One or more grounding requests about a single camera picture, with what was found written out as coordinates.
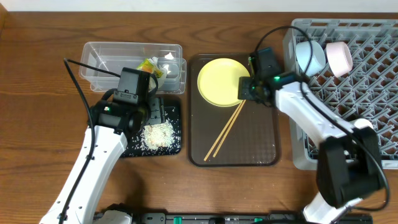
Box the black waste tray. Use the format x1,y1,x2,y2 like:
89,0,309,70
121,99,182,158

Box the light blue bowl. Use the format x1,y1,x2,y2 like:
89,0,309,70
295,40,326,77

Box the green snack wrapper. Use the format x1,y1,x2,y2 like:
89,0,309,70
136,57,165,78

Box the wooden chopstick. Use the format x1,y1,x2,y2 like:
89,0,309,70
213,100,246,157
203,100,246,161

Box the yellow plate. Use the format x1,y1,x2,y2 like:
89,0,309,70
197,58,250,107

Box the rice leftovers pile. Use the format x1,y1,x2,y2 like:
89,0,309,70
141,120,177,151

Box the white green cup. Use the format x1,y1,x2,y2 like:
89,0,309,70
353,118,373,129

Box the clear plastic waste bin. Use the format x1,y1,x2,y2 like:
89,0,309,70
81,42,187,95

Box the brown serving tray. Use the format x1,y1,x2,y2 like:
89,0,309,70
188,54,280,167

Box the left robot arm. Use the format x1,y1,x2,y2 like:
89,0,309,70
41,92,165,223

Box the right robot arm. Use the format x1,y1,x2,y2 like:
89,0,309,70
238,72,390,223

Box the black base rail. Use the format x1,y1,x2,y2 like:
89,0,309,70
93,212,374,224

